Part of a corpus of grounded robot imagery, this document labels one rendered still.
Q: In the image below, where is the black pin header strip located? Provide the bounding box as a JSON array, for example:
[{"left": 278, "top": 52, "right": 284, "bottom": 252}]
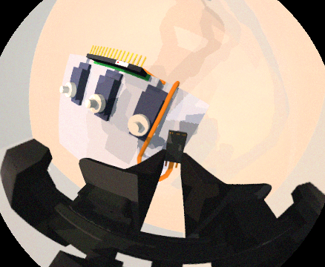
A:
[{"left": 86, "top": 53, "right": 151, "bottom": 81}]

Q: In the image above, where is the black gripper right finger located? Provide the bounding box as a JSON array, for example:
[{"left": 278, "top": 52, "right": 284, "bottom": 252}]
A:
[{"left": 180, "top": 152, "right": 272, "bottom": 238}]

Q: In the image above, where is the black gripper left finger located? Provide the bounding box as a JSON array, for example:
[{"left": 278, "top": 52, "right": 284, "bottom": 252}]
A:
[{"left": 79, "top": 149, "right": 166, "bottom": 231}]

